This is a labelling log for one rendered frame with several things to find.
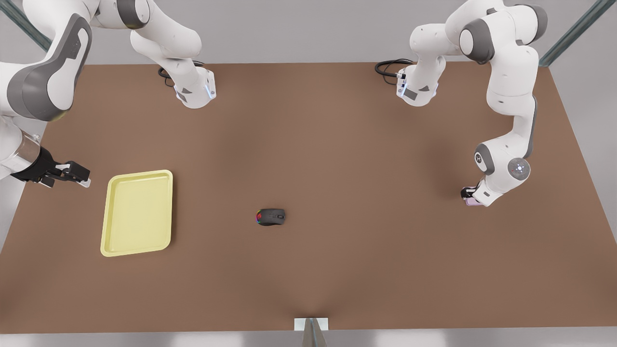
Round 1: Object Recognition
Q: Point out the yellow rectangular tray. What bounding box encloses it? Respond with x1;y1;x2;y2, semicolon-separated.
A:
100;170;174;257

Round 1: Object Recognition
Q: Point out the black computer mouse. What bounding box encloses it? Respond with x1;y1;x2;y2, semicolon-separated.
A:
255;208;286;227

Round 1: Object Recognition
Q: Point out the black cable loop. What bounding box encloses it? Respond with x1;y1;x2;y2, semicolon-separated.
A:
158;60;205;88
375;59;416;87

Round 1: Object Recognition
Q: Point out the silver frame post with foot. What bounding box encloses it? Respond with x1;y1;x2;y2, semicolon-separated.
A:
294;317;329;347

